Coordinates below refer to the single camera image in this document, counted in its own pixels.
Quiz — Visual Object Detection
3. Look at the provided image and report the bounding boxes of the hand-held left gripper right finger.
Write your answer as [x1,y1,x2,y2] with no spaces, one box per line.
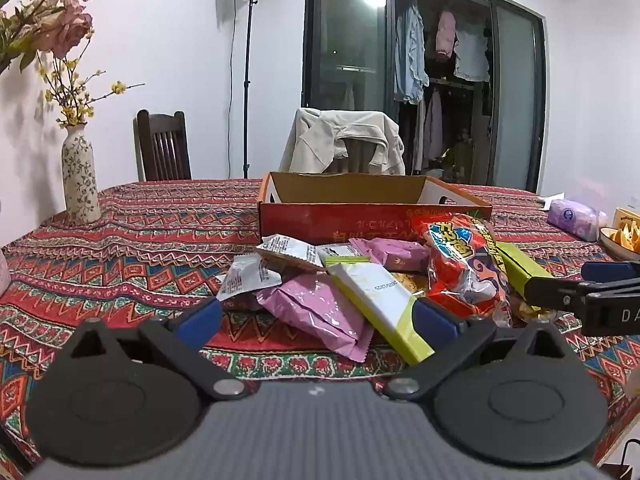
[384,298,577,402]

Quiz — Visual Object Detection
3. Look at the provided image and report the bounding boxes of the floral ceramic vase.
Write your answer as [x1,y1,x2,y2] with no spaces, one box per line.
[62,125,102,225]

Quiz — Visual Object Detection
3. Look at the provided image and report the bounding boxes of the yellow box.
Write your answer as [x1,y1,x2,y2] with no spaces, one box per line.
[612,207,640,231]

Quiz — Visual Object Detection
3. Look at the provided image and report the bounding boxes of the red snack bag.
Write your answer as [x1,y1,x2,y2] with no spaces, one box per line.
[422,213,513,328]

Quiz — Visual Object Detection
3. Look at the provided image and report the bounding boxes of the bowl of orange chips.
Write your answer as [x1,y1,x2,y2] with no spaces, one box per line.
[599,225,640,261]

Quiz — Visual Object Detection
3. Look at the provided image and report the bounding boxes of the brown wooden chair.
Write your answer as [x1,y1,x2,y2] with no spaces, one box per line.
[332,137,381,175]

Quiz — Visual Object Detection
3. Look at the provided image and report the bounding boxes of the pale long hanging garment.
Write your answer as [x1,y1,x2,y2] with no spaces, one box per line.
[422,87,446,161]

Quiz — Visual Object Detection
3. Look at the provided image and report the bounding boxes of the yellow flower branches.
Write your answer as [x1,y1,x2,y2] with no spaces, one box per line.
[37,52,146,128]

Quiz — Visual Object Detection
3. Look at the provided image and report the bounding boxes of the long green white snack packet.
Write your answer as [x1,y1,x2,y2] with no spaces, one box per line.
[327,261,435,366]

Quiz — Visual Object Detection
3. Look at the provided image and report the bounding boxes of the red patterned tablecloth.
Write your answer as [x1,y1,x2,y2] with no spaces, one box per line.
[0,177,640,480]

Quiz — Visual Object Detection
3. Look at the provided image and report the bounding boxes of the green box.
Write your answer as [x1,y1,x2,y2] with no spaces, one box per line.
[495,241,556,298]

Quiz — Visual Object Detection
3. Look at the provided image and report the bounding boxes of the large pink snack packet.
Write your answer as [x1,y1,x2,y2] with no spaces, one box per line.
[256,275,376,363]

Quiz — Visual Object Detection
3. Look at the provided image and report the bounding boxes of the light blue hanging shirt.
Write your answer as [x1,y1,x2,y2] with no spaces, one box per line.
[394,2,430,105]

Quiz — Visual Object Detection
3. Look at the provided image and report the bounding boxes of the white cracker packet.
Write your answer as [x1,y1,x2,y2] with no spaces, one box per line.
[256,234,326,273]

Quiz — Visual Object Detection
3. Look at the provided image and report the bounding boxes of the white hanging garment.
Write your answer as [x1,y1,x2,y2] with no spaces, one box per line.
[454,25,492,82]

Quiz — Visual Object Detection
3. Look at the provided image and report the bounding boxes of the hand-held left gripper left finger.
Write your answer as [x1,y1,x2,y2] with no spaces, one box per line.
[62,298,251,402]

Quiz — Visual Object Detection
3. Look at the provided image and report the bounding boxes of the black light cable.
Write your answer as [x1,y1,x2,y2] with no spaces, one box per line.
[226,0,239,177]

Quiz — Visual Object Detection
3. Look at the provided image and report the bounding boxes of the red cardboard box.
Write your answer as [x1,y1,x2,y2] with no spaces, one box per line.
[257,171,493,246]

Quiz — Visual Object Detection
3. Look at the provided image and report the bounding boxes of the small white green snack packet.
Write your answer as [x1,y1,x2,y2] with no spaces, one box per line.
[316,243,371,267]

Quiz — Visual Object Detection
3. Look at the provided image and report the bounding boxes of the beige jacket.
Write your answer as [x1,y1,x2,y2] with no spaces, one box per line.
[279,107,406,176]

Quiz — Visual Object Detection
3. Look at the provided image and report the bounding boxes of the pink hanging garment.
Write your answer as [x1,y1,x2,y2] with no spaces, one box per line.
[435,10,458,62]

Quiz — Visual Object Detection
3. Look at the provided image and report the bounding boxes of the studio light on stand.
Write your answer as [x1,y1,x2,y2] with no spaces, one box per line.
[230,0,264,179]

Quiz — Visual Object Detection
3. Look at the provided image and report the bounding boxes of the golden snack packet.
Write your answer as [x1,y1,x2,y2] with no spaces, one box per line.
[512,300,558,323]

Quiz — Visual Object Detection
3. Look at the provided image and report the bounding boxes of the purple tissue pack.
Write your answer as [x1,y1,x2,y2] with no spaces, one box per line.
[546,199,608,242]

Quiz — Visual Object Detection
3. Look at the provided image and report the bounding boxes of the small pink snack packet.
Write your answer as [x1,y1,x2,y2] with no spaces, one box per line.
[348,236,431,273]

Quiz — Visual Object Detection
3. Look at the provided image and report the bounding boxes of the dark wooden chair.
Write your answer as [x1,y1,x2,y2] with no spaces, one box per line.
[133,109,192,182]

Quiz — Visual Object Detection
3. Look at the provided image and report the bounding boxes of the pink flowers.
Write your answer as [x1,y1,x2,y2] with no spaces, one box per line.
[0,0,108,76]

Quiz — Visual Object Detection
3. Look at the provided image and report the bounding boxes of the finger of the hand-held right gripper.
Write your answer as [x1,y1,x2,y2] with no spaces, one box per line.
[522,274,640,311]
[581,260,640,288]

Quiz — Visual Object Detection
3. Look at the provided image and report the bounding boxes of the black sliding glass door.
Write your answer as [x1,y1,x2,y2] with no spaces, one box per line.
[301,0,547,193]

